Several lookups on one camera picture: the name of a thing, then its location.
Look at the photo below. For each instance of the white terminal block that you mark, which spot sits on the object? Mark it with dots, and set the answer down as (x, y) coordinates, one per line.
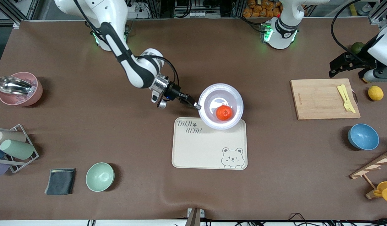
(197, 14)

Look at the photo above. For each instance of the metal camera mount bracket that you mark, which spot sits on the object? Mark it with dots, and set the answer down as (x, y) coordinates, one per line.
(194, 217)

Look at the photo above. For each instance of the yellow plastic knife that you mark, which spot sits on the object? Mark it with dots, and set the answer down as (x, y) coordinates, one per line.
(348, 98)

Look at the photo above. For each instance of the light green bowl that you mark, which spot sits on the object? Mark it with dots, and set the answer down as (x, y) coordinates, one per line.
(100, 177)

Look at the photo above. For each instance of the dark grey folded cloth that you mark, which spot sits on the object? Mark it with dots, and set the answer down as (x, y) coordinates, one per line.
(60, 182)

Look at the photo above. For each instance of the aluminium frame profile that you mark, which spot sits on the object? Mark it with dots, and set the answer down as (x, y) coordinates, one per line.
(378, 15)

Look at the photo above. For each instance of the green lime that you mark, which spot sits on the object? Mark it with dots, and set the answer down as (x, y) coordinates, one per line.
(357, 47)

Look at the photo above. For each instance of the wooden cutting board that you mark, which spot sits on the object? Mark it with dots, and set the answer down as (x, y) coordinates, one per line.
(319, 100)

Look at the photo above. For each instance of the yellow plastic fork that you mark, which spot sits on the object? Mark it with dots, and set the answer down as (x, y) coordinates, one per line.
(343, 97)

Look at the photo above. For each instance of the pile of brown bread rolls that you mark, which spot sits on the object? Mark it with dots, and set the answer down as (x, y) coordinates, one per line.
(262, 8)

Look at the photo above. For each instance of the wooden mug rack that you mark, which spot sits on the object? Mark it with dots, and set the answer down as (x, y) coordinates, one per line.
(372, 166)

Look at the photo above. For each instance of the pink bowl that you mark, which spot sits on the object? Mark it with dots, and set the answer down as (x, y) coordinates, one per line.
(38, 91)

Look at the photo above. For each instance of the beige cup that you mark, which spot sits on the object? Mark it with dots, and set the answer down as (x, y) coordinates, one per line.
(9, 137)

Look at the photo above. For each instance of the white round plate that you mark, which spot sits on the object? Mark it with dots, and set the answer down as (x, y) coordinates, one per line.
(212, 94)

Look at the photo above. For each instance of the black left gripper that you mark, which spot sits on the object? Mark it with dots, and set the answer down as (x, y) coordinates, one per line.
(357, 61)

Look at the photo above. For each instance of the orange fruit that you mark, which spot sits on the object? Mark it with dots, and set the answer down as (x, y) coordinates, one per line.
(224, 113)

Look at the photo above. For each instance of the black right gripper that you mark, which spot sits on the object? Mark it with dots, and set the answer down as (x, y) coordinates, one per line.
(174, 91)

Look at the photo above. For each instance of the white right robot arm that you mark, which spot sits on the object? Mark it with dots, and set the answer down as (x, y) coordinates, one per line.
(137, 69)

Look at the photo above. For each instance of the metal scoop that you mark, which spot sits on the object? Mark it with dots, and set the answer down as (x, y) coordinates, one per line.
(11, 84)

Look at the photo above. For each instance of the white power strip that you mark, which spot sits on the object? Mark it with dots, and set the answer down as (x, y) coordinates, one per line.
(138, 13)

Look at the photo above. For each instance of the blue bowl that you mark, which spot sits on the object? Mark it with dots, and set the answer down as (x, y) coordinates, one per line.
(363, 137)

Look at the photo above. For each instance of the cream tray with bear print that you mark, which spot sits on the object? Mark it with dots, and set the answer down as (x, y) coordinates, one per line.
(209, 150)

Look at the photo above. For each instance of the light green cup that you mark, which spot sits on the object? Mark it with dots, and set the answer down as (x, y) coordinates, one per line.
(17, 149)

